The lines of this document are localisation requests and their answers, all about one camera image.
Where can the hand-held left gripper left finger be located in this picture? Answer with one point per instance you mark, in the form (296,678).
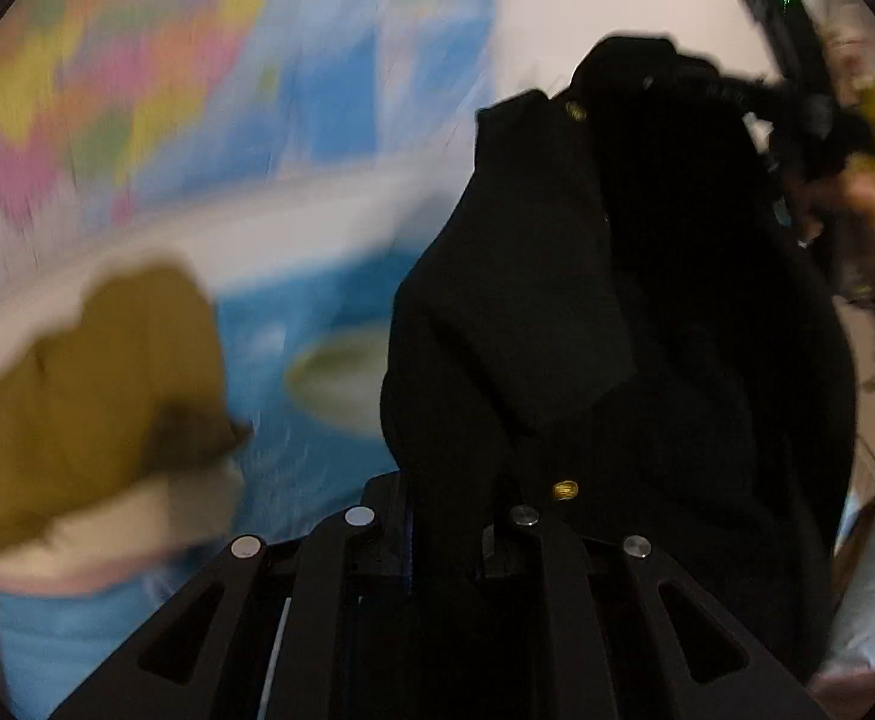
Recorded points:
(407,540)

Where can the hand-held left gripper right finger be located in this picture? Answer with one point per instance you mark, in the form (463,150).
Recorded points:
(535,562)

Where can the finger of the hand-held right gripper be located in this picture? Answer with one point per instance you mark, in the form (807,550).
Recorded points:
(744,96)

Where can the black coat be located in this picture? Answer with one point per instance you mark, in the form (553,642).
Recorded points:
(594,315)

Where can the person's right hand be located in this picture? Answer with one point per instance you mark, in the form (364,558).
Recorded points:
(868,225)

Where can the blue printed bedsheet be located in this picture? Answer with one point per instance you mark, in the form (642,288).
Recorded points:
(295,465)

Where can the white pillow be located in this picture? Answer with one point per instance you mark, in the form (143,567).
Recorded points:
(130,532)

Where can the mustard cloth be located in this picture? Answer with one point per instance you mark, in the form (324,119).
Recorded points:
(70,390)

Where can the colourful wall map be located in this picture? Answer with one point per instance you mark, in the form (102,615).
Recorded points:
(182,52)

